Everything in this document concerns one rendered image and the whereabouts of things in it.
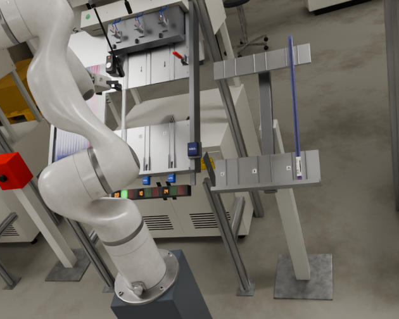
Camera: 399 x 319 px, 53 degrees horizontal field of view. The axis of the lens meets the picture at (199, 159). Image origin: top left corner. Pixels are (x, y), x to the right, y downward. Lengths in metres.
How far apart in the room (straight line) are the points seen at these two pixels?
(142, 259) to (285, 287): 0.99
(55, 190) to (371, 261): 1.47
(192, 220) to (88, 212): 1.21
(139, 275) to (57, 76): 0.53
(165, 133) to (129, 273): 0.67
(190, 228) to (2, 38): 1.46
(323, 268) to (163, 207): 0.84
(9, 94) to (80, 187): 4.43
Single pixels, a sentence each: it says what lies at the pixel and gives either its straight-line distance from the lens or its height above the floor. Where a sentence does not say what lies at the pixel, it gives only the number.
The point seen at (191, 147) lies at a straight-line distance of 1.46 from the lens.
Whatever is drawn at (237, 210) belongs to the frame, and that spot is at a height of 0.31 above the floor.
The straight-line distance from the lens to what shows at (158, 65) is 1.71.
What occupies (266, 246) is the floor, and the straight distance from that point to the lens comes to 2.12.
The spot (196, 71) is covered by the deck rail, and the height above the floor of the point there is 0.97.
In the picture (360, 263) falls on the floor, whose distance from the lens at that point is 1.99.
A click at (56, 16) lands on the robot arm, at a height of 1.40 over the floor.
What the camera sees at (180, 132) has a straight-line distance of 1.55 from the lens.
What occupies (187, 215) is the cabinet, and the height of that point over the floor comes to 0.22.
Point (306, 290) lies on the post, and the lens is 1.90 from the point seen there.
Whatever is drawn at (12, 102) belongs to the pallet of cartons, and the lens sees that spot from 5.35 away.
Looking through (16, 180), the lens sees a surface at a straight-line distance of 2.17.
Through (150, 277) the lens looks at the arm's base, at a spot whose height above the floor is 0.75.
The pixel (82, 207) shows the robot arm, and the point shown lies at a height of 1.02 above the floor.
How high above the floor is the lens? 1.49
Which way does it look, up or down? 30 degrees down
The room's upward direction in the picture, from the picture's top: 20 degrees counter-clockwise
